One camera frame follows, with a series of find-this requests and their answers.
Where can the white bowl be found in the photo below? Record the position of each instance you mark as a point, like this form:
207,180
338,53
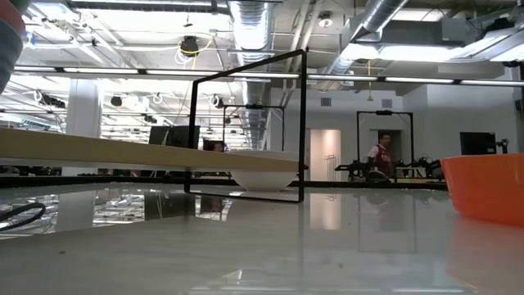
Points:
264,180

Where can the orange plastic bowl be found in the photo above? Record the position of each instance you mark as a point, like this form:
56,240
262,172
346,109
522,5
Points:
487,188

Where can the blue plastic bowl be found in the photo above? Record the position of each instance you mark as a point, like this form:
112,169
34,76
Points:
8,57

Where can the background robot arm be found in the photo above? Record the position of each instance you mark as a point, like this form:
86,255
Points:
427,166

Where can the black monitor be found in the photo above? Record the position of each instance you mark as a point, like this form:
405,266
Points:
478,143
172,136

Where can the person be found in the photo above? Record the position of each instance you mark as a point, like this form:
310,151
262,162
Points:
381,157

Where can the long light bar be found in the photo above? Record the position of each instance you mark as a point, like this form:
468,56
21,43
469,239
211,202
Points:
417,80

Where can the white pillar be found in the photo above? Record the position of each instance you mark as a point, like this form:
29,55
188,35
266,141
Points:
84,110

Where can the corrugated silver duct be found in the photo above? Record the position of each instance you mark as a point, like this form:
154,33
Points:
251,28

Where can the silver ventilation duct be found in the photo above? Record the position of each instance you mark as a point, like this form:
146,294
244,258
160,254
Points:
380,16

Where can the camera on stand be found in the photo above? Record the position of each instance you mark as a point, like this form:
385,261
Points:
503,144

